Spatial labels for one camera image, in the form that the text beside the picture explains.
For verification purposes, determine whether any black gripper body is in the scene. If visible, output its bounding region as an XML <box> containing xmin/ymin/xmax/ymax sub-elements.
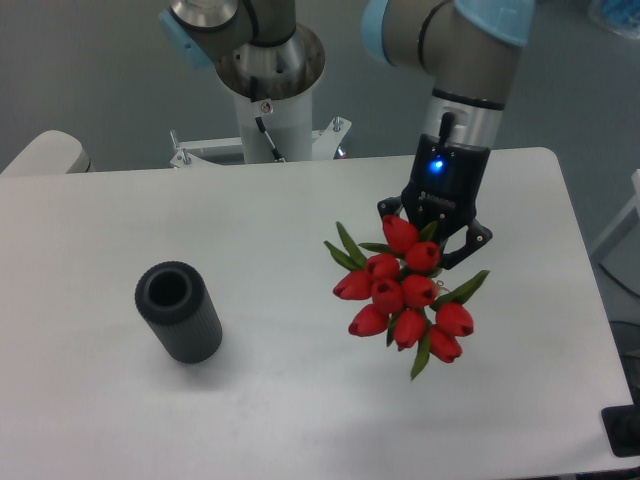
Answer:
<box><xmin>401</xmin><ymin>134</ymin><xmax>491</xmax><ymax>240</ymax></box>

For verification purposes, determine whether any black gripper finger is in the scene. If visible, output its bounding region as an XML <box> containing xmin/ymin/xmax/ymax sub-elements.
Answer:
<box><xmin>377</xmin><ymin>196</ymin><xmax>404</xmax><ymax>218</ymax></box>
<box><xmin>440</xmin><ymin>219</ymin><xmax>492</xmax><ymax>270</ymax></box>

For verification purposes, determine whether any red tulip bouquet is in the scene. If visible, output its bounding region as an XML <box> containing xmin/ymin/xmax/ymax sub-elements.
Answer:
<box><xmin>324</xmin><ymin>215</ymin><xmax>489</xmax><ymax>379</ymax></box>

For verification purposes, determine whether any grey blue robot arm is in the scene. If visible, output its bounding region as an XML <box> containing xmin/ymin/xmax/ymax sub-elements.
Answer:
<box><xmin>159</xmin><ymin>1</ymin><xmax>535</xmax><ymax>270</ymax></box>

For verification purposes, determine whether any white furniture at right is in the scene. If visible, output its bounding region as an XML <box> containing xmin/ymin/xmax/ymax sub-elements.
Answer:
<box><xmin>589</xmin><ymin>170</ymin><xmax>639</xmax><ymax>262</ymax></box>

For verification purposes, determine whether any black ribbed cylindrical vase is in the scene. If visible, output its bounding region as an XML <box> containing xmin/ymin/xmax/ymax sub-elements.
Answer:
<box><xmin>134</xmin><ymin>261</ymin><xmax>223</xmax><ymax>364</ymax></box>

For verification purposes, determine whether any black device at table edge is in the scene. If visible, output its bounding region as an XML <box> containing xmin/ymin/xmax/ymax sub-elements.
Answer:
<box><xmin>601</xmin><ymin>405</ymin><xmax>639</xmax><ymax>458</ymax></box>

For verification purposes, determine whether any blue plastic bag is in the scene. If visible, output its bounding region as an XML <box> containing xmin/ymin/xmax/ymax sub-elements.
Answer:
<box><xmin>588</xmin><ymin>0</ymin><xmax>639</xmax><ymax>40</ymax></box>

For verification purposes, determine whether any white rounded chair part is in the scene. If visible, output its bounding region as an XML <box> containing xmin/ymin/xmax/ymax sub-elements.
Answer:
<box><xmin>1</xmin><ymin>130</ymin><xmax>95</xmax><ymax>178</ymax></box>

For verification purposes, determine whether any white metal base frame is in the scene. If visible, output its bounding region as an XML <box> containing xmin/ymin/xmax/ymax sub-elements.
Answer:
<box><xmin>169</xmin><ymin>116</ymin><xmax>353</xmax><ymax>169</ymax></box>

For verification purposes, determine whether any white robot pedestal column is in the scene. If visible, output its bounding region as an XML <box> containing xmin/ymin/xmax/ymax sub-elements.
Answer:
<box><xmin>214</xmin><ymin>24</ymin><xmax>325</xmax><ymax>157</ymax></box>

